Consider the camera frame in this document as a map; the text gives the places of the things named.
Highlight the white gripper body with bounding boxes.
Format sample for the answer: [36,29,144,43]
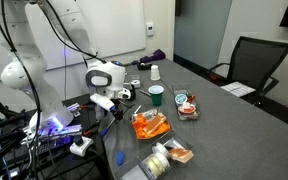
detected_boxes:
[90,93,118,112]

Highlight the white paper cup upside down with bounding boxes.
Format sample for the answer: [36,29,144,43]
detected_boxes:
[150,65,160,81]

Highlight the clear box with tape roll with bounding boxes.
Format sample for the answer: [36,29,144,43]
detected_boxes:
[131,75,141,89]

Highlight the white controller with black knob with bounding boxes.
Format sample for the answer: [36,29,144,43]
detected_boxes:
[70,135,94,157]

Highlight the white whiteboard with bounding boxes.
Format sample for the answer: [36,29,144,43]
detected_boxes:
[0,0,147,85]

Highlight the tray of orange items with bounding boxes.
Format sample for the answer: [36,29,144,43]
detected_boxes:
[131,109,171,139]

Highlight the black marker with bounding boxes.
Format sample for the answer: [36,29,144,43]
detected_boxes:
[139,90,151,97]

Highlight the small blue eraser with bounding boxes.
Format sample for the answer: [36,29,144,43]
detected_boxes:
[116,151,124,166]

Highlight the blue capped silver marker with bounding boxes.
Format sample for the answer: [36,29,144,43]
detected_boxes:
[101,118,116,137]

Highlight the green plastic cup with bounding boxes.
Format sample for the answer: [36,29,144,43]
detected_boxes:
[148,85,164,106]

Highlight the white papers on chair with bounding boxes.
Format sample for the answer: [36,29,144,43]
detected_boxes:
[222,82,255,97]

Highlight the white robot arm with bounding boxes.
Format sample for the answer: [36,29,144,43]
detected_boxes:
[0,0,131,135]

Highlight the black mesh office chair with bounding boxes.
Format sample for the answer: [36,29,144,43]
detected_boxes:
[207,36,288,105]

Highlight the purple folded umbrella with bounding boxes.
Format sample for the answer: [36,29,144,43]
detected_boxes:
[132,49,166,65]

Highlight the grey table cloth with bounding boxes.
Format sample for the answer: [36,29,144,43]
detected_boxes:
[102,58,288,180]

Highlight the white wall thermostat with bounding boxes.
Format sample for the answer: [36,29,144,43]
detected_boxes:
[146,22,154,36]

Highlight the clear tray with containers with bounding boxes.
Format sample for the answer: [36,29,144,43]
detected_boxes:
[172,84,200,121]

